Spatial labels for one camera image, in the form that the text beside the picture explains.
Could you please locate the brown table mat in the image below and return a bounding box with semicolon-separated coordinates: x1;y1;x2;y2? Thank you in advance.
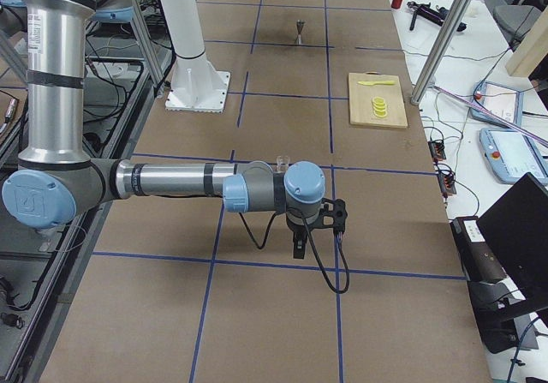
41;0;489;382

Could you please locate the wooden plank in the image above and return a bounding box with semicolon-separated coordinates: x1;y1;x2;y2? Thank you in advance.
505;9;548;77

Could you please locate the yellow plastic knife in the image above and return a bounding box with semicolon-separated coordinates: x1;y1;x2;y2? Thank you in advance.
356;80;396;87

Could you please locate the right teach pendant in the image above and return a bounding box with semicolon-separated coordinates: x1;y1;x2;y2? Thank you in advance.
479;128;547;186

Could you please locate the left teach pendant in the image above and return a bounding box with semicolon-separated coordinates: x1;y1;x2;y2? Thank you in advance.
472;81;524;126

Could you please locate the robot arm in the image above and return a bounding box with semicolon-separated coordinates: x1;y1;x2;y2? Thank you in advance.
2;0;329;258

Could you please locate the teach pendant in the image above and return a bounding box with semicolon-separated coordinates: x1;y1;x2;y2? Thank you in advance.
472;81;524;126
479;128;547;186

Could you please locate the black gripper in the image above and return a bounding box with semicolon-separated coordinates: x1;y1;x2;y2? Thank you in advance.
286;218;318;259

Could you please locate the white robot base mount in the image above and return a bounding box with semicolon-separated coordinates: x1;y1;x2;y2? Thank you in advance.
160;0;230;113

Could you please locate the wooden cutting board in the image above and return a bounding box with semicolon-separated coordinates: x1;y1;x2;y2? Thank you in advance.
348;73;408;129

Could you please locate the aluminium frame post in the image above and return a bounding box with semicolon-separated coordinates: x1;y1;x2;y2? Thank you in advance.
410;0;471;105

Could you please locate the black monitor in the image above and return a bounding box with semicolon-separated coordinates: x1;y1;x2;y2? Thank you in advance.
478;173;547;291

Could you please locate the clear glass measuring cup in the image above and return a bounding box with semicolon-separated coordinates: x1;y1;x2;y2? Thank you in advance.
276;155;290;173

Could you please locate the grey office chair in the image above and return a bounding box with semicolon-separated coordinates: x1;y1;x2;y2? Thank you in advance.
493;0;547;51

